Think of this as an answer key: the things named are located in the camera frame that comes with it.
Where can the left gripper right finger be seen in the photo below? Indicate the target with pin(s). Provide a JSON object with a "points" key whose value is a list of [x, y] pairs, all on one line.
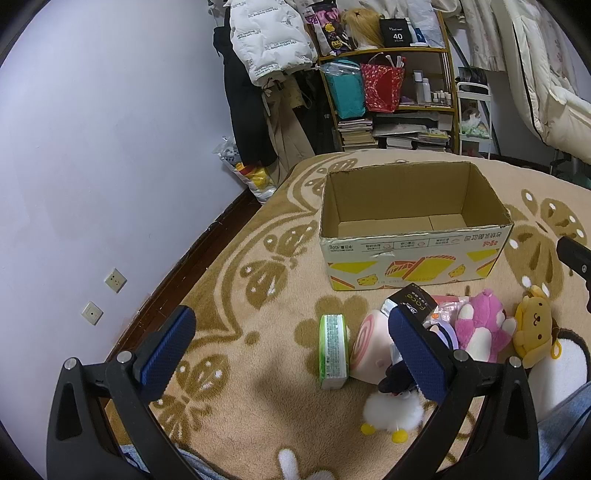
{"points": [[504, 443]]}

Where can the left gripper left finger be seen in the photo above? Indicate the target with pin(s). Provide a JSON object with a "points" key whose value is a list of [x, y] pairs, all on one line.
{"points": [[80, 441]]}

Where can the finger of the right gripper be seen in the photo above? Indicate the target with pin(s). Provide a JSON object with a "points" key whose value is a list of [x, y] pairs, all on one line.
{"points": [[577, 257]]}

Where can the yellow dog plush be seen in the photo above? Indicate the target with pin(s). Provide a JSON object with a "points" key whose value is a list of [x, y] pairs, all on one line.
{"points": [[536, 334]]}

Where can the pink bear plush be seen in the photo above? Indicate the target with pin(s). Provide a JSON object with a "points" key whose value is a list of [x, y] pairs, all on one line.
{"points": [[482, 327]]}

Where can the pink swirl roll plush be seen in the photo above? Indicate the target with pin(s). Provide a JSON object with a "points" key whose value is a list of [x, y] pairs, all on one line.
{"points": [[374, 350]]}

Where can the black face mask box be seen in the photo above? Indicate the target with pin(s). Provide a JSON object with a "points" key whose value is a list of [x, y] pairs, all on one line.
{"points": [[417, 300]]}

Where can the green tissue pack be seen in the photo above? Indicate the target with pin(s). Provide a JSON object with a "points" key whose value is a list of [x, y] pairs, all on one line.
{"points": [[333, 352]]}

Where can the purple haired doll plush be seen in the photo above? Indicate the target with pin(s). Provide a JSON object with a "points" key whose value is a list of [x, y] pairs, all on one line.
{"points": [[445, 332]]}

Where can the blue denim trouser leg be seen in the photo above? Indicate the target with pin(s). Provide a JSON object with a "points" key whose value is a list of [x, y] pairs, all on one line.
{"points": [[561, 428]]}

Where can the white penguin plush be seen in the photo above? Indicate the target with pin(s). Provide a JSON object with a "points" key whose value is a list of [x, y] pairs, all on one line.
{"points": [[396, 407]]}

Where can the pink wrapped package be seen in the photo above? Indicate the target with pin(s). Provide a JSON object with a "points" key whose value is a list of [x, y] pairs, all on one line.
{"points": [[447, 309]]}

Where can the cream folded quilt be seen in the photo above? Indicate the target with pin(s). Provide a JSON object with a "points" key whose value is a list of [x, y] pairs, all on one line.
{"points": [[539, 68]]}

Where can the beige floral rug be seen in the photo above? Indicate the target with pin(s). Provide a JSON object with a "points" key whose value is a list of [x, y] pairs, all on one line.
{"points": [[245, 399]]}

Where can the open cardboard box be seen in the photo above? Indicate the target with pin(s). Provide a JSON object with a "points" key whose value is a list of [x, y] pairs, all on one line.
{"points": [[428, 223]]}

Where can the white metal cart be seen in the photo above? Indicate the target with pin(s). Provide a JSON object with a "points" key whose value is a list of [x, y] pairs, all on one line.
{"points": [[476, 136]]}

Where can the wooden bookshelf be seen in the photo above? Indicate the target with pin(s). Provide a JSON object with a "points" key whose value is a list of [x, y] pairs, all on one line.
{"points": [[406, 85]]}

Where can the stack of books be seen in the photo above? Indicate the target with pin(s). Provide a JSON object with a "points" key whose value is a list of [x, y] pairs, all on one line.
{"points": [[357, 134]]}

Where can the red gift bag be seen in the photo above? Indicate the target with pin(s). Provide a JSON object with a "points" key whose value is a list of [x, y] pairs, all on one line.
{"points": [[383, 78]]}

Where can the black box numbered 40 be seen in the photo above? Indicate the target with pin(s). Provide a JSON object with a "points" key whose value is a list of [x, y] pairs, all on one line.
{"points": [[395, 32]]}

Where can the teal gift bag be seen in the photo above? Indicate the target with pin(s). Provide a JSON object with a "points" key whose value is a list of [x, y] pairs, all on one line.
{"points": [[345, 83]]}

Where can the beige trench coat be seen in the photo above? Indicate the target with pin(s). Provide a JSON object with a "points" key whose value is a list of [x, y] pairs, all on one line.
{"points": [[286, 134]]}

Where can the blonde wig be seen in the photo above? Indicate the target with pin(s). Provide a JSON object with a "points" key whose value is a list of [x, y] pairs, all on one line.
{"points": [[363, 25]]}

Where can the plastic bag with toys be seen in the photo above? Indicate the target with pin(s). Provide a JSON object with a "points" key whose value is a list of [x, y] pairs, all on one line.
{"points": [[253, 176]]}

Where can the black hanging coat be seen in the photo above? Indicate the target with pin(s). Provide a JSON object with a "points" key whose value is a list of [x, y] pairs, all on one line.
{"points": [[245, 103]]}

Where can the white puffer jacket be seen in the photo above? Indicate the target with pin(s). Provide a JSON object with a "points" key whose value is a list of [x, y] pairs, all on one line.
{"points": [[270, 39]]}

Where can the lower wall socket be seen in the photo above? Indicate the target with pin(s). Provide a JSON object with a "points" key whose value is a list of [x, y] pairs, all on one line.
{"points": [[92, 313]]}

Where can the wall socket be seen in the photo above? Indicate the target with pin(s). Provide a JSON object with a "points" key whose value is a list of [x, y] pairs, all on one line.
{"points": [[92, 313], [115, 280]]}

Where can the upper wall socket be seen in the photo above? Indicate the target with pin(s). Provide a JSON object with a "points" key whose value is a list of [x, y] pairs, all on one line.
{"points": [[115, 280]]}

